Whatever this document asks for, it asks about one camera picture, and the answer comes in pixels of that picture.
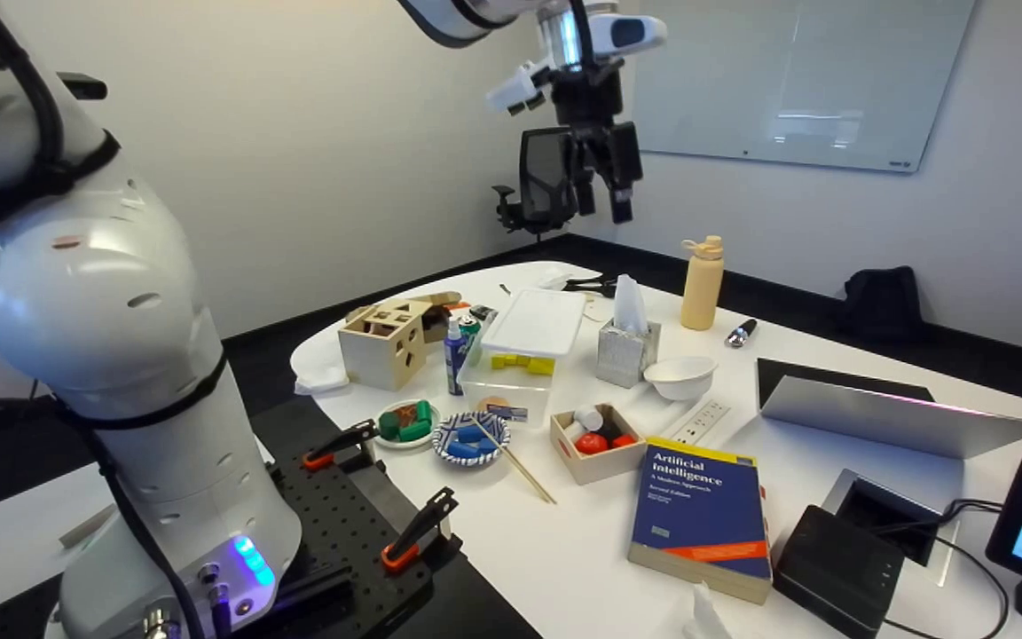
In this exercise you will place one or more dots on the silver laptop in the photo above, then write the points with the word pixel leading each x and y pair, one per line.
pixel 888 421

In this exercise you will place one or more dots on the wooden shape sorter box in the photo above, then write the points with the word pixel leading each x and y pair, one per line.
pixel 389 343

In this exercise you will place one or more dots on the glass whiteboard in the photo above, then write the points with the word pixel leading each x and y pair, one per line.
pixel 795 73

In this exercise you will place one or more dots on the black backpack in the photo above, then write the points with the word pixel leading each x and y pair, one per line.
pixel 881 306

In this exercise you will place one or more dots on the white bowl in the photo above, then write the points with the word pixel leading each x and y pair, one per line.
pixel 681 376

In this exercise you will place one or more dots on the grey tissue box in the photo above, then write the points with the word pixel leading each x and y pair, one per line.
pixel 625 348

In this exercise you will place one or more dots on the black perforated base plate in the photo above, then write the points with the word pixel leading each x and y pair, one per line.
pixel 347 518

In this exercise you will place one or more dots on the blue book with yellow stripe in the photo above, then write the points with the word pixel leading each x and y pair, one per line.
pixel 701 516

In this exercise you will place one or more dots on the black marker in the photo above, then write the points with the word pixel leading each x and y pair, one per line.
pixel 741 331

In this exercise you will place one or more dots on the blue spray bottle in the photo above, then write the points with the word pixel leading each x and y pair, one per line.
pixel 457 359

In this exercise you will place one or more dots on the green soda can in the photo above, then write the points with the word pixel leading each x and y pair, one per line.
pixel 469 329

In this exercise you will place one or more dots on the tan bottle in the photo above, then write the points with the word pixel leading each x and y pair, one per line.
pixel 701 287

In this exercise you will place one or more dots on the white remote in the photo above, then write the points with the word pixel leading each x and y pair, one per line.
pixel 701 423

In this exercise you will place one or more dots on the black orange clamp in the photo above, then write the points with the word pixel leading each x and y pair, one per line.
pixel 340 441
pixel 419 530

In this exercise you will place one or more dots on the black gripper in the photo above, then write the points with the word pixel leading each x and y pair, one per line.
pixel 592 111

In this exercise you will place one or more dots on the white plate with green block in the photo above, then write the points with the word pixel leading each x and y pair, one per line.
pixel 405 423

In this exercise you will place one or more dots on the black office chair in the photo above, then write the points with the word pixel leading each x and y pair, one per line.
pixel 542 190

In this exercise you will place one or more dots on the wooden stick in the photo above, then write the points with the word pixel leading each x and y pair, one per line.
pixel 531 477

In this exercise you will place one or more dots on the white flat panel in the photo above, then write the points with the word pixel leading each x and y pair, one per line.
pixel 37 544

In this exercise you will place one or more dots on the small wooden box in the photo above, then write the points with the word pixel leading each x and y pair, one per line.
pixel 597 454

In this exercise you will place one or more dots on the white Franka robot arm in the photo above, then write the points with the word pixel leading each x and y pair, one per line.
pixel 98 306

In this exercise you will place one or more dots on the black power box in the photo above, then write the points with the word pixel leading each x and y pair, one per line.
pixel 835 574

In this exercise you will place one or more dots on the crumpled white tissue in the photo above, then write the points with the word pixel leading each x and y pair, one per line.
pixel 321 371

